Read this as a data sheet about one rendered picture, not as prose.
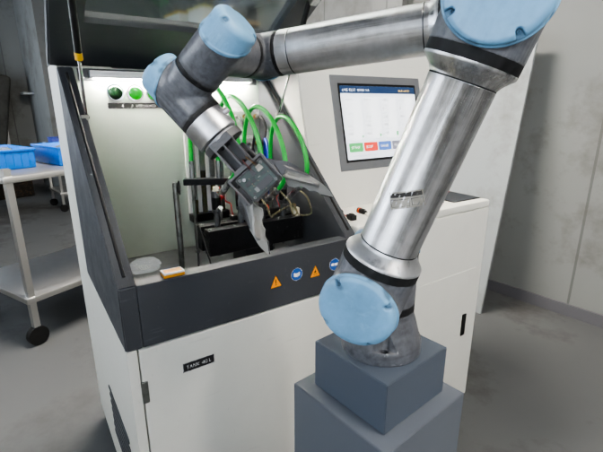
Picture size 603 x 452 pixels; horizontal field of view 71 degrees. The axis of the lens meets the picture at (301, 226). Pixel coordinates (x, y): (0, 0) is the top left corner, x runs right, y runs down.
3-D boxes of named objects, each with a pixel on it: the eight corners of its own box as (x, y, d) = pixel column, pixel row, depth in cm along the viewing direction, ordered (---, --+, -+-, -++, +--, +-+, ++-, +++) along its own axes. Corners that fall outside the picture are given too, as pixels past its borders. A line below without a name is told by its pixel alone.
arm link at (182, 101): (156, 47, 63) (128, 87, 67) (207, 103, 64) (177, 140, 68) (184, 46, 69) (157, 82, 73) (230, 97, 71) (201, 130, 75)
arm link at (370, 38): (542, -26, 61) (249, 30, 80) (553, -50, 51) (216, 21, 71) (537, 59, 63) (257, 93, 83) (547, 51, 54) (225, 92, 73)
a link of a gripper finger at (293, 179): (335, 199, 68) (279, 187, 68) (331, 197, 74) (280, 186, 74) (339, 180, 68) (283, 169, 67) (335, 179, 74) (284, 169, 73)
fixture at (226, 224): (211, 278, 129) (208, 230, 125) (199, 268, 137) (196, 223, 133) (302, 256, 147) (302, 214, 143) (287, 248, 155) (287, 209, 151)
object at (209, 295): (144, 348, 99) (135, 286, 95) (138, 340, 103) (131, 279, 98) (345, 286, 133) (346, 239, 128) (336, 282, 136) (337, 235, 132)
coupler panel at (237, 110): (234, 185, 158) (230, 99, 150) (230, 184, 161) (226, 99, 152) (264, 181, 165) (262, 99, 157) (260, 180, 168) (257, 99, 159)
